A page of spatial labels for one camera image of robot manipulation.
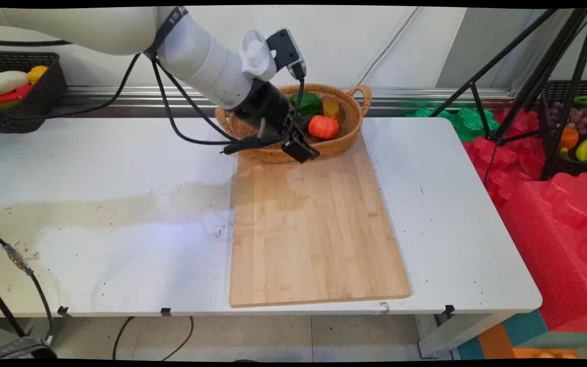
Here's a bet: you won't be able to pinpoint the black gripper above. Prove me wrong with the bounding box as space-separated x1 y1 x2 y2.
233 79 321 164

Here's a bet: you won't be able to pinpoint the red toy tomato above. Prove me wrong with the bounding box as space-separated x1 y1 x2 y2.
308 115 340 140

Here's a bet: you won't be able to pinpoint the green toy bell pepper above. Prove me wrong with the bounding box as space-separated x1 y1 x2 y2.
290 92 323 118

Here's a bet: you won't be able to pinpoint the round wicker basket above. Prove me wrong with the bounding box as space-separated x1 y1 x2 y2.
215 84 372 164

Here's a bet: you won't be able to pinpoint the yellow toy bell pepper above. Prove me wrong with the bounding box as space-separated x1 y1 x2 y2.
322 97 341 120

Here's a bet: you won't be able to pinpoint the bamboo cutting board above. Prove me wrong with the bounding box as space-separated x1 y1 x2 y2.
229 132 412 308

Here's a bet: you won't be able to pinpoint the green foam mat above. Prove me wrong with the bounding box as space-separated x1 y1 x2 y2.
407 107 501 143

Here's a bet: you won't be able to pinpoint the small red foam mat stack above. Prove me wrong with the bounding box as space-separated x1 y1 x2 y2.
463 108 548 208

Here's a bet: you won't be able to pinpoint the white table leg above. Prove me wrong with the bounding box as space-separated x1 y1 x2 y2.
416 312 509 359

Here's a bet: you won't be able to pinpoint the black woven basket with vegetables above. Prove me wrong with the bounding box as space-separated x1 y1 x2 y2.
0 51 68 136

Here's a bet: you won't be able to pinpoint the black woven basket with fruit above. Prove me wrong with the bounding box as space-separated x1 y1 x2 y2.
540 80 587 179

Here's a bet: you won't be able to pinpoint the black tripod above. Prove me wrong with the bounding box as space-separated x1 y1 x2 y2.
429 7 587 182

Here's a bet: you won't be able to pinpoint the small yellow toy vegetable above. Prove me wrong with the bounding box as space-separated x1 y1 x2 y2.
26 65 49 85

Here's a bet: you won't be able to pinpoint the orange toy fruit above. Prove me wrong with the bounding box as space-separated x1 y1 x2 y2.
558 126 580 151

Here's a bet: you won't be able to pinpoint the large red foam mat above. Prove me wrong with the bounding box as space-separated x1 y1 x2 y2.
499 172 587 333

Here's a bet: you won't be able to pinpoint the purple toy grapes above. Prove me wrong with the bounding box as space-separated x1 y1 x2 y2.
550 102 587 137

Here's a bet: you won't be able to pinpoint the blue orange foam mat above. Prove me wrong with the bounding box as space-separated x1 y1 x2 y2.
456 309 587 360

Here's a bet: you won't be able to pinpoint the red toy chili pepper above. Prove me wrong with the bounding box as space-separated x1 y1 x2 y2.
0 84 33 107

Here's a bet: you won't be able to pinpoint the white toy eggplant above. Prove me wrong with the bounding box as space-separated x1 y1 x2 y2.
0 70 30 96

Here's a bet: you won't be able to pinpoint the grey black base device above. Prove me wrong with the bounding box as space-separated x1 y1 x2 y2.
0 336 58 360

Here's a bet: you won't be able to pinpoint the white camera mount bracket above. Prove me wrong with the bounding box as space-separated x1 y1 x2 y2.
238 29 278 80

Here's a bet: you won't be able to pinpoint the aluminium wall rail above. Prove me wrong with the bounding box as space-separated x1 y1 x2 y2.
62 86 519 119

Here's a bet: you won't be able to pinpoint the black arm cable strap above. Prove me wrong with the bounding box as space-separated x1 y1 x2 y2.
144 6 190 58

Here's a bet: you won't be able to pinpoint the thin black tripod cable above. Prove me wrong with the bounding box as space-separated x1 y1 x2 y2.
483 139 502 185

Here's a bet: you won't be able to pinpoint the long black arm cable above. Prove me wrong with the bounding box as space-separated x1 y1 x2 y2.
0 38 144 122

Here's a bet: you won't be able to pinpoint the thin black floor cable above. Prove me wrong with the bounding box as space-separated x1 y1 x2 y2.
112 316 195 362

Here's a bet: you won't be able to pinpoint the black cable with metal connector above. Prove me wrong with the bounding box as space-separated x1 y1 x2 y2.
0 224 54 341

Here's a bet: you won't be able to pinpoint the thick black cable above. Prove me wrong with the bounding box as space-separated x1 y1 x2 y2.
0 274 27 338

